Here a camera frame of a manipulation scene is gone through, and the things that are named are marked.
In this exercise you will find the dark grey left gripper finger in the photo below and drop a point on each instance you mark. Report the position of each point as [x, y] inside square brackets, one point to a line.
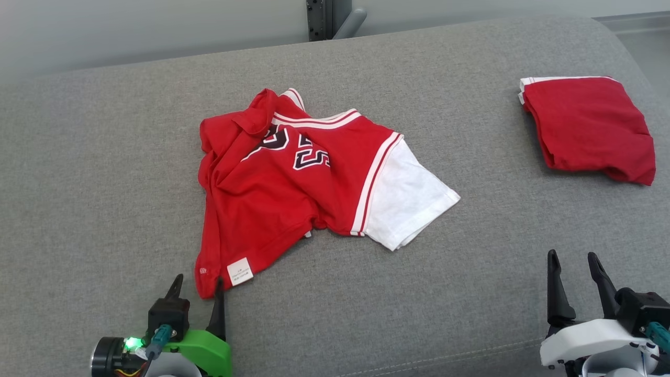
[176, 290]
[218, 314]

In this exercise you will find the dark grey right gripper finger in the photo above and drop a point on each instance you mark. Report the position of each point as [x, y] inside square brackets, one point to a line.
[557, 303]
[604, 293]

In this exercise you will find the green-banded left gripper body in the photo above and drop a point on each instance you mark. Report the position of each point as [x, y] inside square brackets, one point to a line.
[209, 353]

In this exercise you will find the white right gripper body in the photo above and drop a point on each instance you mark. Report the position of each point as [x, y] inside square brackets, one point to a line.
[586, 340]

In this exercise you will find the red jersey with white sleeve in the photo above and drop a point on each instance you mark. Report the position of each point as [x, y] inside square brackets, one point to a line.
[261, 199]

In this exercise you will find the red shorts with white stripe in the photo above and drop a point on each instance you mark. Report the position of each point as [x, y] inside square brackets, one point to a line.
[586, 125]

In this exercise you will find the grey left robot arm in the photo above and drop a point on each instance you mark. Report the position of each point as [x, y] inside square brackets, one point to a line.
[172, 368]

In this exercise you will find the grey rounded metal strut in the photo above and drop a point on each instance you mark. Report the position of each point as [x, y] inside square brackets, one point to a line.
[352, 22]

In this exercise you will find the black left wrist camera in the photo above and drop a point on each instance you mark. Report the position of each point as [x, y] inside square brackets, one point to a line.
[167, 314]

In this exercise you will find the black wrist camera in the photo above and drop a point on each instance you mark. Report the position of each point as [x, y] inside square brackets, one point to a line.
[167, 314]
[644, 309]

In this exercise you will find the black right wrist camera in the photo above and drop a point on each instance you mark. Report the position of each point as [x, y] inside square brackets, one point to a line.
[644, 309]

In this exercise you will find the grey metal frame post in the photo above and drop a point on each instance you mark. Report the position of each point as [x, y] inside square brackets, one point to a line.
[319, 21]

